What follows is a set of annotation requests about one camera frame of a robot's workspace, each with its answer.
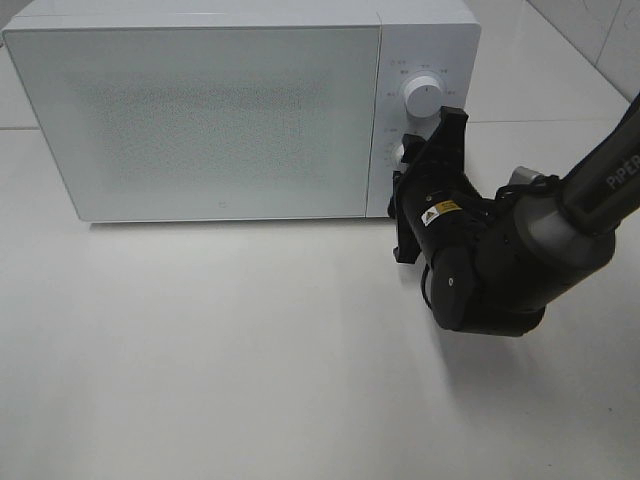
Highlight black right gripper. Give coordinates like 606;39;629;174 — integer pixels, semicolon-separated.
388;106;493;264

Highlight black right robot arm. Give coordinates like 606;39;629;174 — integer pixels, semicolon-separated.
388;102;639;337

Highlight upper white power knob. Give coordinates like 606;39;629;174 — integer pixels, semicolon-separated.
402;71;445;119

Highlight white microwave door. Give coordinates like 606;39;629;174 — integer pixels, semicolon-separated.
6;27;379;222

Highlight white microwave oven body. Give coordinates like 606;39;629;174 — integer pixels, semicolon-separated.
2;1;481;222

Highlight white timer knob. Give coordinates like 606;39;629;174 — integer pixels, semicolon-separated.
392;144;407;172

